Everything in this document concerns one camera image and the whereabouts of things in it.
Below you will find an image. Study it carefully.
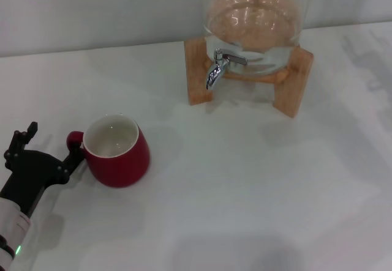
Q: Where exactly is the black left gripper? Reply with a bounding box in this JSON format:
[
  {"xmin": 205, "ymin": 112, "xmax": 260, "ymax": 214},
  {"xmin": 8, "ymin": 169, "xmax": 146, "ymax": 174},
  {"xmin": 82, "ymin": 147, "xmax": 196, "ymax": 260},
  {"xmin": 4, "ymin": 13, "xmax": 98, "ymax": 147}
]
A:
[{"xmin": 0, "ymin": 121, "xmax": 85, "ymax": 220}]

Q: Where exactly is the red ceramic cup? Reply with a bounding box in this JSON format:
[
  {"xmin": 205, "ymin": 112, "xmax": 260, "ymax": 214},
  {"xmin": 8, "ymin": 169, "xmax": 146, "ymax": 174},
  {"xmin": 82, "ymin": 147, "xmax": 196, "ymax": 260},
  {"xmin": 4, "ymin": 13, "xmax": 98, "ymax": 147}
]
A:
[{"xmin": 66, "ymin": 114, "xmax": 151, "ymax": 188}]

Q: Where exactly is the chrome faucet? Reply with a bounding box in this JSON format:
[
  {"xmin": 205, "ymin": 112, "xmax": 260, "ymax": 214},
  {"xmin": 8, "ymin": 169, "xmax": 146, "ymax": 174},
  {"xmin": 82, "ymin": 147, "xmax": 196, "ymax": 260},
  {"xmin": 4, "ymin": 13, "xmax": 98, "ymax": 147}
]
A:
[{"xmin": 205, "ymin": 48, "xmax": 247, "ymax": 91}]

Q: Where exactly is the wooden dispenser stand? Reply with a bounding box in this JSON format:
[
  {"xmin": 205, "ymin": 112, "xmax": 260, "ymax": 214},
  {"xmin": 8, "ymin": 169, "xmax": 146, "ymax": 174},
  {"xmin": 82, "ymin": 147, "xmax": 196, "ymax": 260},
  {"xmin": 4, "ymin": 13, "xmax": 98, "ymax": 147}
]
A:
[{"xmin": 184, "ymin": 35, "xmax": 315, "ymax": 119}]

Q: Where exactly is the glass water dispenser jar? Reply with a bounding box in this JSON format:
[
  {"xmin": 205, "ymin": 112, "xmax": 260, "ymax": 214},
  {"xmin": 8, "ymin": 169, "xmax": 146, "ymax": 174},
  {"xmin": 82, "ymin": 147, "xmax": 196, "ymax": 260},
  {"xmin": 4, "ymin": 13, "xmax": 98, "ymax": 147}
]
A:
[{"xmin": 202, "ymin": 0, "xmax": 307, "ymax": 78}]

